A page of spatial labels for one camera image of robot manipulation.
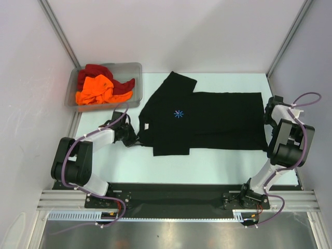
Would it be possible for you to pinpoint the white slotted cable duct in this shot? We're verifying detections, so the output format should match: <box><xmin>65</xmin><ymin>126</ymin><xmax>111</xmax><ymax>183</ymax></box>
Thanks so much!
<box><xmin>48</xmin><ymin>211</ymin><xmax>257</xmax><ymax>223</ymax></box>

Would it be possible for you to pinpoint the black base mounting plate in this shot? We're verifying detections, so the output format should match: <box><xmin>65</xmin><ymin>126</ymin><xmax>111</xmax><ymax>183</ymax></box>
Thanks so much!
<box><xmin>51</xmin><ymin>181</ymin><xmax>270</xmax><ymax>218</ymax></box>

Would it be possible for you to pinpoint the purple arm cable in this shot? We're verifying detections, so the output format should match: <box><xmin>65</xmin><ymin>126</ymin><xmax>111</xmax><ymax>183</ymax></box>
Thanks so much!
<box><xmin>49</xmin><ymin>102</ymin><xmax>130</xmax><ymax>236</ymax></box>
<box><xmin>240</xmin><ymin>92</ymin><xmax>322</xmax><ymax>229</ymax></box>

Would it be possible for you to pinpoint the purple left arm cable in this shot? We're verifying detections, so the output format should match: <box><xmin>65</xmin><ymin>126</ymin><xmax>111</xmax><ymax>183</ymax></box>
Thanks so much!
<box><xmin>49</xmin><ymin>102</ymin><xmax>130</xmax><ymax>236</ymax></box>

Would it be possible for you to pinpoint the orange t-shirt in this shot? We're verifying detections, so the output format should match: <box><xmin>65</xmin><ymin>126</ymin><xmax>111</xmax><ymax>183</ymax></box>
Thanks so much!
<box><xmin>75</xmin><ymin>74</ymin><xmax>135</xmax><ymax>106</ymax></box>

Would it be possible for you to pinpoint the dark red t-shirt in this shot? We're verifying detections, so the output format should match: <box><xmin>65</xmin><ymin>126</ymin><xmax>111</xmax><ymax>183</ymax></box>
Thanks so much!
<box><xmin>77</xmin><ymin>64</ymin><xmax>136</xmax><ymax>95</ymax></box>

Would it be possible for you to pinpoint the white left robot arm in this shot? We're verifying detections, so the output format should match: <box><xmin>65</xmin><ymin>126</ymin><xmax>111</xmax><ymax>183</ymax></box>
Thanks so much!
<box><xmin>51</xmin><ymin>121</ymin><xmax>137</xmax><ymax>208</ymax></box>

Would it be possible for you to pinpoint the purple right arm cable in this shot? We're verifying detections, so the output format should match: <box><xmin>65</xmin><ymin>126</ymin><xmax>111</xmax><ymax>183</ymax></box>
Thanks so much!
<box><xmin>240</xmin><ymin>92</ymin><xmax>322</xmax><ymax>229</ymax></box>

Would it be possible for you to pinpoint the clear plastic bin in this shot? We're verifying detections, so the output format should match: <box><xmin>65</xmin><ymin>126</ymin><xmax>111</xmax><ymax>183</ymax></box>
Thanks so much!
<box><xmin>64</xmin><ymin>62</ymin><xmax>143</xmax><ymax>112</ymax></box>

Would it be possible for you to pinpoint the black t-shirt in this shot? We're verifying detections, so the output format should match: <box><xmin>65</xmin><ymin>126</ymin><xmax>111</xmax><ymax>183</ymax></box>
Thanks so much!
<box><xmin>138</xmin><ymin>72</ymin><xmax>268</xmax><ymax>156</ymax></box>

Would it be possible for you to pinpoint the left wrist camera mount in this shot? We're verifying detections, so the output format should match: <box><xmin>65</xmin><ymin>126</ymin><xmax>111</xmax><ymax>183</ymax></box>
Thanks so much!
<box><xmin>101</xmin><ymin>111</ymin><xmax>131</xmax><ymax>129</ymax></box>

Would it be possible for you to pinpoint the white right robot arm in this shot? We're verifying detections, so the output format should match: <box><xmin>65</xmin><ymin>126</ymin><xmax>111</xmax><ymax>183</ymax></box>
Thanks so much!
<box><xmin>238</xmin><ymin>95</ymin><xmax>315</xmax><ymax>209</ymax></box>

